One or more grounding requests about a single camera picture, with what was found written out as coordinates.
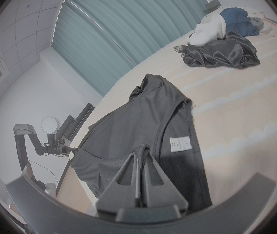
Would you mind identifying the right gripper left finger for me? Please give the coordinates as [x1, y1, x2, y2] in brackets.
[95, 153, 140, 215]

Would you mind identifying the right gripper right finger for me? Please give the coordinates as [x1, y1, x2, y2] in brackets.
[141, 152, 188, 214]

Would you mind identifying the black sleeveless top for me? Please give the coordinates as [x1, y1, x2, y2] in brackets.
[70, 73, 213, 210]

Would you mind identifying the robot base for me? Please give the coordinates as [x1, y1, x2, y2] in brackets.
[22, 165, 56, 197]

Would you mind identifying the bed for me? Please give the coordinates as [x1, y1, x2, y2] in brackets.
[56, 0, 277, 216]

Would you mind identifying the blue-green curtain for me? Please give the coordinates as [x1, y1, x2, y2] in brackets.
[51, 0, 211, 97]

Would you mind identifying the black satin garment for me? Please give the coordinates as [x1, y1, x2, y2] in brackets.
[174, 30, 261, 69]

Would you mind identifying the white garment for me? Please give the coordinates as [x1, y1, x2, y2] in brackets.
[189, 14, 227, 46]

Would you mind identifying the dark blue garment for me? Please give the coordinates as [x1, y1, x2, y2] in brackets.
[220, 7, 259, 37]

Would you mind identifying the grey garment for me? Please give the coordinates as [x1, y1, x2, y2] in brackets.
[247, 16, 266, 31]

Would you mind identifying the black cable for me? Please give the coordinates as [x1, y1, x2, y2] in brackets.
[27, 160, 58, 183]

